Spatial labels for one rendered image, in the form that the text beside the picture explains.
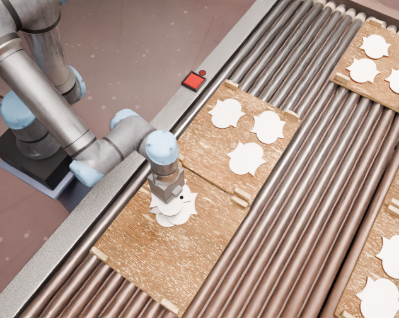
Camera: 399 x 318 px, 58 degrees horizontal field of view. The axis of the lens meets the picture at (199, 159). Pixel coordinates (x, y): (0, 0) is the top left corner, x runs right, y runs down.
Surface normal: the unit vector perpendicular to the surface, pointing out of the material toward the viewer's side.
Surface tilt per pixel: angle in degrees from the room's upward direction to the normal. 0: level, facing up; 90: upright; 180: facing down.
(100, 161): 39
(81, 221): 0
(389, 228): 0
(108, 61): 0
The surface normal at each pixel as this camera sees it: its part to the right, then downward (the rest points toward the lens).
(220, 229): 0.02, -0.47
